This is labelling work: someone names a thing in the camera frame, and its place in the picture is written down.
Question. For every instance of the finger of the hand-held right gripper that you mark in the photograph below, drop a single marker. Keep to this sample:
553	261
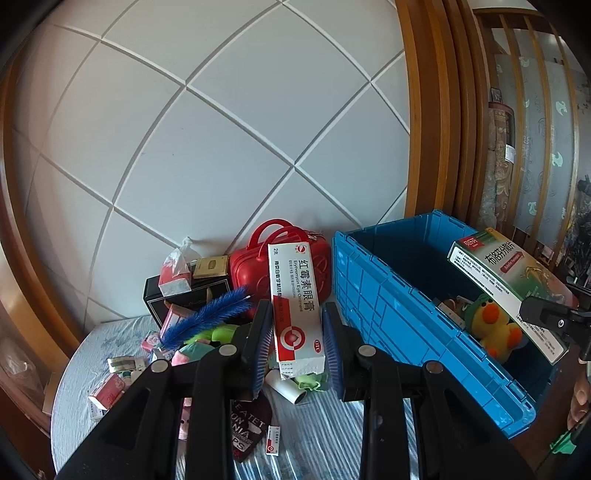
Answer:
545	314

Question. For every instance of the blue plastic crate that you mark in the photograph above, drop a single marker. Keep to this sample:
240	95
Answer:
392	314

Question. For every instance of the wooden wall frame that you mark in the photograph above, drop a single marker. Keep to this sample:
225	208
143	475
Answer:
438	115
18	230

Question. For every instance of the long pink tissue pack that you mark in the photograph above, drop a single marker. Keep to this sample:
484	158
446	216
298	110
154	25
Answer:
108	391

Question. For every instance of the black gift box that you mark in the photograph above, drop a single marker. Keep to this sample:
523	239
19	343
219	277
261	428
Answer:
203	295

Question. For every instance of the wooden lattice glass screen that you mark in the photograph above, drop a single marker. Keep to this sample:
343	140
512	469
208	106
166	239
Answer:
540	161

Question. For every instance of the person's right hand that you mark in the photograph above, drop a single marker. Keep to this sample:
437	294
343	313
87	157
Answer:
581	397

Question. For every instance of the orange green medicine box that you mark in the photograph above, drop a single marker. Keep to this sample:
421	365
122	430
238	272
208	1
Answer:
498	267

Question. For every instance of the red white tissue pack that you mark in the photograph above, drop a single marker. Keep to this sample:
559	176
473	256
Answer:
175	277

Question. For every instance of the round metal tin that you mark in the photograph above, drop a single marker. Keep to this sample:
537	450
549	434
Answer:
119	363

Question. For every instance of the striped grey tablecloth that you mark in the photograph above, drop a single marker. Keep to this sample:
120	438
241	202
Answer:
304	438

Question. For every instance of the gold box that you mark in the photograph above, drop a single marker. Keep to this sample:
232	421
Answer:
211	266

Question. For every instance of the dark red printed pouch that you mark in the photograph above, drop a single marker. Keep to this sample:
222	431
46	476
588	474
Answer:
249	429

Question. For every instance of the clear plastic bag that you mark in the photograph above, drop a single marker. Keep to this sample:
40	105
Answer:
23	369

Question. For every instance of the green plastic bag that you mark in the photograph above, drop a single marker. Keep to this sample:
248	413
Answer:
564	443

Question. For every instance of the lime green plush toy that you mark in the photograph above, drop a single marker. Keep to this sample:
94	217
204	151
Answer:
217	334

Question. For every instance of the yellow duck plush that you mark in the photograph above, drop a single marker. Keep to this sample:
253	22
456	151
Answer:
496	332

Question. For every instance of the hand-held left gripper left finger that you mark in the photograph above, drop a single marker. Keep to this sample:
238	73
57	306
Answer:
261	350

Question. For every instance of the red carry case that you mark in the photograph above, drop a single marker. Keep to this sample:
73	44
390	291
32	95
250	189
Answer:
249	277

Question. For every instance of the blue feather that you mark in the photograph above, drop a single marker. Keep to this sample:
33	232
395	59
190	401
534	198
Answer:
207	316

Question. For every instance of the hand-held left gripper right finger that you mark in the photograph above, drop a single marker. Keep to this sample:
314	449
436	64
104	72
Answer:
330	350

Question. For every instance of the cardboard tube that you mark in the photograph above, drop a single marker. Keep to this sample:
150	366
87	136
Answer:
288	390

